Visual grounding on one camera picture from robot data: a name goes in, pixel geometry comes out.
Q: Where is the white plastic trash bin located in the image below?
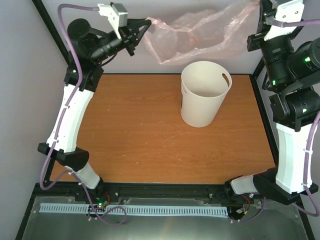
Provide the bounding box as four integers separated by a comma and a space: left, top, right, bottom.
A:
180, 61, 233, 128

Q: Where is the black frame post left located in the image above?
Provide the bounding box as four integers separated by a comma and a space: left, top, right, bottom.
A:
31, 0, 69, 65

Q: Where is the light blue slotted cable duct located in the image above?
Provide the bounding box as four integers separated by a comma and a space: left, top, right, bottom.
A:
38, 203, 228, 218

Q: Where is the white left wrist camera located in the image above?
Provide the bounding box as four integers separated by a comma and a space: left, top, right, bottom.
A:
97, 2, 128, 40

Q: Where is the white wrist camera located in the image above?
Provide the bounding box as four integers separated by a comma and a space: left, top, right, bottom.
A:
97, 2, 128, 40
263, 0, 305, 42

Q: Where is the right small wired circuit board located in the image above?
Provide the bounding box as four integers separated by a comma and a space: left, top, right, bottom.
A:
236, 195, 251, 216

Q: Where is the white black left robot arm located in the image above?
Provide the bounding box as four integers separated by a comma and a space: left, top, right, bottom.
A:
37, 18, 152, 202

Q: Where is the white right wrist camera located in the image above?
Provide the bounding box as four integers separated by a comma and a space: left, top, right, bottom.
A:
263, 0, 305, 42

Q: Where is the green lit circuit board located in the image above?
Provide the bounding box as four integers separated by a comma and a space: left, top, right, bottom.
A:
88, 192, 111, 213

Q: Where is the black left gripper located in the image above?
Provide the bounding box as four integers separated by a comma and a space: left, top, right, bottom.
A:
91, 18, 152, 64

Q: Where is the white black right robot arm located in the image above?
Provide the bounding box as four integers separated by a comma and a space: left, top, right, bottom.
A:
224, 0, 320, 205

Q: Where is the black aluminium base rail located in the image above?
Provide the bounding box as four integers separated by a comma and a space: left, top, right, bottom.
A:
34, 181, 300, 207

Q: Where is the pink translucent plastic trash bag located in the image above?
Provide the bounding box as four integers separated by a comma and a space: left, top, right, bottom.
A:
143, 0, 260, 65

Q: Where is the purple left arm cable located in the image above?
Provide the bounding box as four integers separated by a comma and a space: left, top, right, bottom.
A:
39, 3, 128, 226

